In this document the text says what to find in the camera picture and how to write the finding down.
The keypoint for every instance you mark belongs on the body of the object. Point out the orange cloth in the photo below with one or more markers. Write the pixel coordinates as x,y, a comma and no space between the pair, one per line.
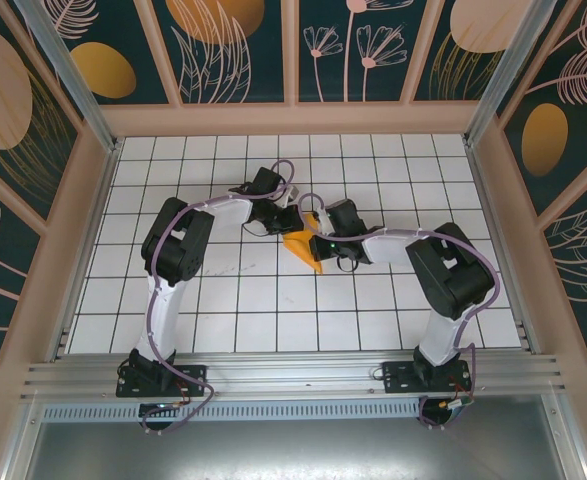
300,245

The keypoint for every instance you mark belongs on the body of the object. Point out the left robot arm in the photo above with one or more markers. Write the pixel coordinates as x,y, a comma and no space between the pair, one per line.
165,320

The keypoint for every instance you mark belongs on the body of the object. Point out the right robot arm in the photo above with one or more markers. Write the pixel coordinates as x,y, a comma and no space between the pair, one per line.
448,280

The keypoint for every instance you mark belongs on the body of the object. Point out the grey metal sheet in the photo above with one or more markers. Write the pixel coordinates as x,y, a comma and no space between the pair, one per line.
293,450

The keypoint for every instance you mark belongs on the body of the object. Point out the small green circuit board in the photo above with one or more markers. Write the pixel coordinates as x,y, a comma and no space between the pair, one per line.
460,406

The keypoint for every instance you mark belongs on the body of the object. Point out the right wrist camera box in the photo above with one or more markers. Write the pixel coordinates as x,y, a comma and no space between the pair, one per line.
325,222

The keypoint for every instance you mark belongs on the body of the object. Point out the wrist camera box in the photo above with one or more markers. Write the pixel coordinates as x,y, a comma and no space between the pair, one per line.
290,192
325,222

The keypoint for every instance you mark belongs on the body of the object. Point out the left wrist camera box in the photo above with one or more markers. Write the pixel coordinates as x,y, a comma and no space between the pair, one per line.
290,192

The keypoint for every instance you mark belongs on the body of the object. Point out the aluminium mounting rail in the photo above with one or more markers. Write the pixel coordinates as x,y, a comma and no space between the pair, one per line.
298,372

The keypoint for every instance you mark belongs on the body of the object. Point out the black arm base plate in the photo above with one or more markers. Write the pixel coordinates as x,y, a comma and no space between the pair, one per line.
398,377
193,380

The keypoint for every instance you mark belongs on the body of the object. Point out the aluminium side rail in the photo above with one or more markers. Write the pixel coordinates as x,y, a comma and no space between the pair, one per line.
498,250
87,250

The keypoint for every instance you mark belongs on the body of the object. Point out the aluminium corner post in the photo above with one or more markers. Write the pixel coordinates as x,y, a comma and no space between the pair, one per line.
512,70
70,70

